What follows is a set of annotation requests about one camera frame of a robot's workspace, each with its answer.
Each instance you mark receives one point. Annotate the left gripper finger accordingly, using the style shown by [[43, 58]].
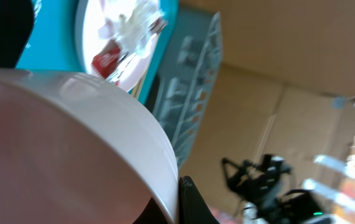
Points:
[[192, 207]]

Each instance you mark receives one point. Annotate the red snack wrapper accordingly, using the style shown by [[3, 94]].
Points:
[[105, 63]]

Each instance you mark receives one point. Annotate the large white plate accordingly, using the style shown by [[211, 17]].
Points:
[[95, 30]]

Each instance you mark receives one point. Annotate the white tissue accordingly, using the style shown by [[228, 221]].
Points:
[[134, 35]]

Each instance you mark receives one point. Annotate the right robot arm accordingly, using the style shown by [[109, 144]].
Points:
[[269, 187]]

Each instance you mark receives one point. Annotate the grey dishwasher rack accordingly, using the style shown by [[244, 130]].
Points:
[[187, 74]]

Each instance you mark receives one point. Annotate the teal serving tray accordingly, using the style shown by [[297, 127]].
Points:
[[51, 45]]

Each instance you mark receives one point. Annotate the black tray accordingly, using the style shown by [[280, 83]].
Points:
[[16, 25]]

